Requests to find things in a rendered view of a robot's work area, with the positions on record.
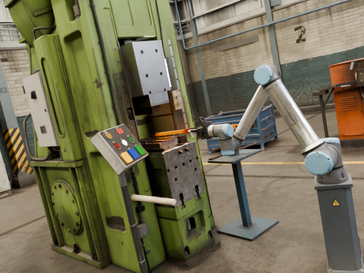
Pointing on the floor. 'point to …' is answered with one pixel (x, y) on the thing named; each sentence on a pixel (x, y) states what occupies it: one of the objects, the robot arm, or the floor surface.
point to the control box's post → (132, 221)
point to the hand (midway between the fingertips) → (189, 129)
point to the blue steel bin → (269, 121)
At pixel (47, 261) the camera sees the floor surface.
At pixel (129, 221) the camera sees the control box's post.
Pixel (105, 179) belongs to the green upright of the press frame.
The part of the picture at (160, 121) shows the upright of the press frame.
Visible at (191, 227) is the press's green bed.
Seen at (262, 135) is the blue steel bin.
